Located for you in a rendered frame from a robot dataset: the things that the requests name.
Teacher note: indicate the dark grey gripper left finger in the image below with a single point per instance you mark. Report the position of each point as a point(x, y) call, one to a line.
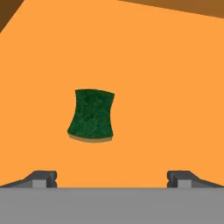
point(43, 178)

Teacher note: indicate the green sponge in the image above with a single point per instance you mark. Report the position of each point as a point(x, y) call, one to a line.
point(92, 115)

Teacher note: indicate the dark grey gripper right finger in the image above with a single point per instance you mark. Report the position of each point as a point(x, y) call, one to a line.
point(180, 178)

